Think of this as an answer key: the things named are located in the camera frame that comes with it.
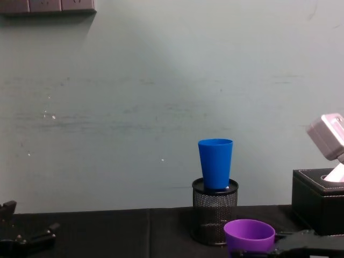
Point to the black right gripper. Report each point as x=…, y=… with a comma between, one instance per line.
x=322, y=246

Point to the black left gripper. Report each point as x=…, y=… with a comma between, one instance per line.
x=16, y=250

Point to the purple plastic cup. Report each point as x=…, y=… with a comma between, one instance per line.
x=248, y=240

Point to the black leather tissue box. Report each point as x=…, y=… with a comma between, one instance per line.
x=313, y=204

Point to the black mesh pen holder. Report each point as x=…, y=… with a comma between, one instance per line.
x=213, y=215

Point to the black table cloth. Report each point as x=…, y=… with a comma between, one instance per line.
x=113, y=231

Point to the white tissue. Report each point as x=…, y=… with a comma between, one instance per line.
x=336, y=176

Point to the blue plastic cup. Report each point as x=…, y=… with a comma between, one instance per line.
x=215, y=164

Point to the grey wall socket panel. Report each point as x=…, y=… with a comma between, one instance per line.
x=45, y=6

